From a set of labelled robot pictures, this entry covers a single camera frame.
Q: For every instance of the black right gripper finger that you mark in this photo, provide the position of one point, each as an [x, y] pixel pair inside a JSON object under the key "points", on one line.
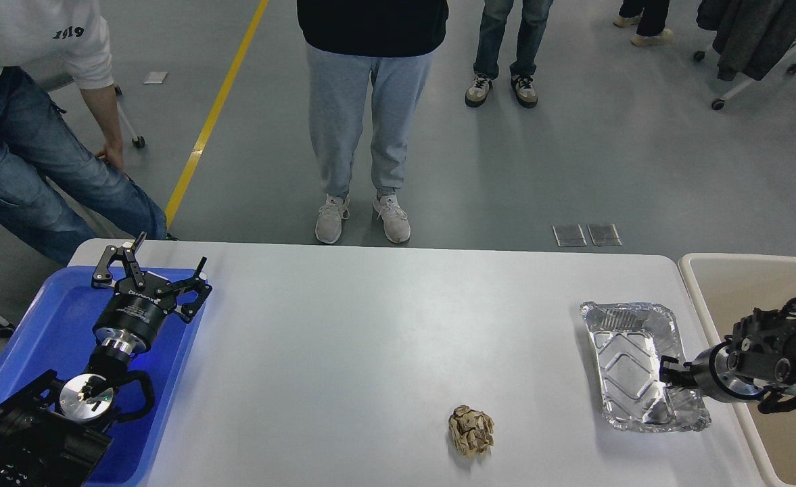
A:
{"points": [[675, 374]]}

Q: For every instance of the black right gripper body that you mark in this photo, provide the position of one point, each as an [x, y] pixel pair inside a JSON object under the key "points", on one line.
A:
{"points": [[710, 376]]}

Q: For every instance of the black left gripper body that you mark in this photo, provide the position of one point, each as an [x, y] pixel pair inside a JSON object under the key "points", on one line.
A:
{"points": [[135, 315]]}

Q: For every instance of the aluminium foil tray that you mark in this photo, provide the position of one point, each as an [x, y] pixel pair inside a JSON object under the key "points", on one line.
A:
{"points": [[629, 340]]}

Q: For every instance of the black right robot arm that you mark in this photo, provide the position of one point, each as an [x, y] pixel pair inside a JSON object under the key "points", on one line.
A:
{"points": [[754, 363]]}

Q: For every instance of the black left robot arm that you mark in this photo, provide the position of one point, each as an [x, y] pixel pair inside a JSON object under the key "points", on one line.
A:
{"points": [[89, 376]]}

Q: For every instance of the beige plastic bin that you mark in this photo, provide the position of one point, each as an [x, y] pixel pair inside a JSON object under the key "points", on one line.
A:
{"points": [[724, 288]]}

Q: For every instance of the person in blue jeans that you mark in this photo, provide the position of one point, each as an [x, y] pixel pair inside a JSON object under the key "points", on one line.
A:
{"points": [[41, 160]]}

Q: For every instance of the right metal floor plate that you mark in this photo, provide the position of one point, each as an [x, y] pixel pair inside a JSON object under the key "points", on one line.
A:
{"points": [[604, 235]]}

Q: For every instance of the metal floor plate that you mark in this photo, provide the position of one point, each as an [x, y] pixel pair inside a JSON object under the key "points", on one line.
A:
{"points": [[604, 235], [568, 236]]}

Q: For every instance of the left metal floor plate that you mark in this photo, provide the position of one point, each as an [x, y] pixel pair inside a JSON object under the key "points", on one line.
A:
{"points": [[568, 236]]}

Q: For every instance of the small white floor plate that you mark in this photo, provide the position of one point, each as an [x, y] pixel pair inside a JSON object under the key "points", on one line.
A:
{"points": [[155, 78]]}

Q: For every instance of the crumpled brown paper ball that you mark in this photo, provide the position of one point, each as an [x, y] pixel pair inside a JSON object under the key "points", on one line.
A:
{"points": [[471, 431]]}

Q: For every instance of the person in grey sweatpants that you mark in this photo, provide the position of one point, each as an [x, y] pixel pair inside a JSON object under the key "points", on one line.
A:
{"points": [[366, 55]]}

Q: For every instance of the person with beige shoes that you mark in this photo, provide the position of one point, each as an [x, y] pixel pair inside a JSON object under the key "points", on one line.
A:
{"points": [[649, 17]]}

